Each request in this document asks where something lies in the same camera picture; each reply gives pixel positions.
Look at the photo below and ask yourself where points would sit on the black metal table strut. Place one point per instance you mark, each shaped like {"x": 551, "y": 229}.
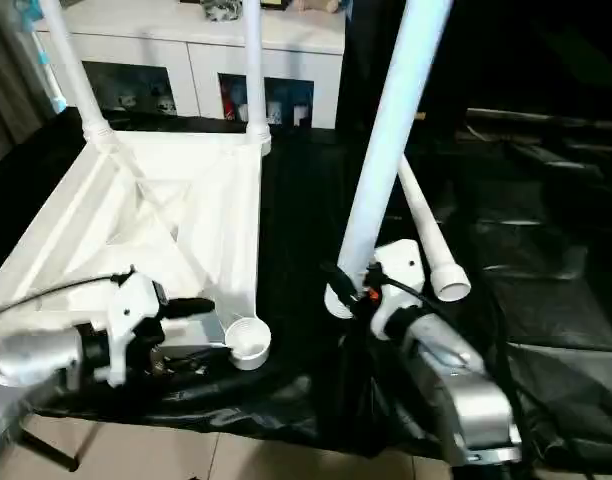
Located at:
{"x": 51, "y": 450}

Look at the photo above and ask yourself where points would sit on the black mat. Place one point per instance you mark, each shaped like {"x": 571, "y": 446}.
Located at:
{"x": 536, "y": 250}

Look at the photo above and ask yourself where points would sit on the white cabinet with glass doors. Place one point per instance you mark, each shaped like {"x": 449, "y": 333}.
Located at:
{"x": 186, "y": 45}

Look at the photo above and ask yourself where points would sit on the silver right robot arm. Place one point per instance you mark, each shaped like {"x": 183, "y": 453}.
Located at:
{"x": 466, "y": 380}

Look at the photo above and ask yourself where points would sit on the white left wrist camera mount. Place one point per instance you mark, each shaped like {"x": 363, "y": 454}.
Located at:
{"x": 131, "y": 305}

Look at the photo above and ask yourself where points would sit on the teal patterned hanging cloth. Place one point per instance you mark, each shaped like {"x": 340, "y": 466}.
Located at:
{"x": 46, "y": 60}

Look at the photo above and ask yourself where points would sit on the white plastic table top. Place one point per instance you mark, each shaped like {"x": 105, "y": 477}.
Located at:
{"x": 211, "y": 200}

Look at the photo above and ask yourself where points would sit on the red object behind glass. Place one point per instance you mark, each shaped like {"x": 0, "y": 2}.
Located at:
{"x": 228, "y": 107}

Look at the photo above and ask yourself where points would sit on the white plastic table leg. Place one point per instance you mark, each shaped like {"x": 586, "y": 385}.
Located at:
{"x": 76, "y": 70}
{"x": 431, "y": 235}
{"x": 256, "y": 65}
{"x": 386, "y": 140}

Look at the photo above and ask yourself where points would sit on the grey curtain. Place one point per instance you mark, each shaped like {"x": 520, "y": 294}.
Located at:
{"x": 6, "y": 90}

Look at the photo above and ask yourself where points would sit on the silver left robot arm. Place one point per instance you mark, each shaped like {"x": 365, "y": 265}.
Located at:
{"x": 31, "y": 355}

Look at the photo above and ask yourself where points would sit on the clear glass trinket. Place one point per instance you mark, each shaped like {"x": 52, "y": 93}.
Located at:
{"x": 221, "y": 10}

